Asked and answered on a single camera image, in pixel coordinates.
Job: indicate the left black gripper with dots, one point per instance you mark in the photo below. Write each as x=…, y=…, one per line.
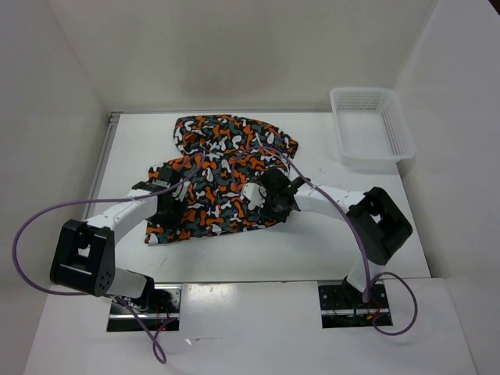
x=173, y=221

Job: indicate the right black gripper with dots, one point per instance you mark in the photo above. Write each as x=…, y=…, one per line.
x=280, y=216

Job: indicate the camouflage orange black shorts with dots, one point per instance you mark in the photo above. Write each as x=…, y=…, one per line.
x=230, y=151

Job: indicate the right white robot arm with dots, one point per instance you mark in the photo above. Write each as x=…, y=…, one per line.
x=379, y=227

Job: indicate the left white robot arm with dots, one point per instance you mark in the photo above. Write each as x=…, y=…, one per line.
x=85, y=255

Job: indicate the white plastic basket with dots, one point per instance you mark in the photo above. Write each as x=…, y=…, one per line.
x=370, y=126

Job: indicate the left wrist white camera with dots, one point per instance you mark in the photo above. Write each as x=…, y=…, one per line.
x=181, y=191

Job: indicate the wrist white camera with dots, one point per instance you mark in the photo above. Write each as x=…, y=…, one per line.
x=255, y=195
x=181, y=191

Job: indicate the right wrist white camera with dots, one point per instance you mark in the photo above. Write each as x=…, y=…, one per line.
x=255, y=195

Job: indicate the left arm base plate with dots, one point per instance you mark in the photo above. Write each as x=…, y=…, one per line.
x=161, y=313

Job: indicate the aluminium table edge rail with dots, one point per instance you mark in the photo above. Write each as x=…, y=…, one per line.
x=103, y=158

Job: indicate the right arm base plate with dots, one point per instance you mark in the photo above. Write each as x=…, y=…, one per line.
x=338, y=311

